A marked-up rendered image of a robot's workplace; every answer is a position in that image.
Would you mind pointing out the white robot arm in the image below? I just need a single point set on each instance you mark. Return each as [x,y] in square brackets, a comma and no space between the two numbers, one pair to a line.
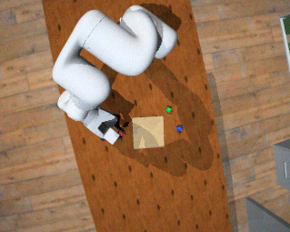
[129,52]

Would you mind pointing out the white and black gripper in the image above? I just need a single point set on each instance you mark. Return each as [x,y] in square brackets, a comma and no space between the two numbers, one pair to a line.
[110,120]

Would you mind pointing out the green die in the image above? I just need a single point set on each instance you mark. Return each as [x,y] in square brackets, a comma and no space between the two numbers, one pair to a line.
[168,109]

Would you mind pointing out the beige flat mat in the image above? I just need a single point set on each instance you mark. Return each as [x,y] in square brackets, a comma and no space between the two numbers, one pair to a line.
[148,131]

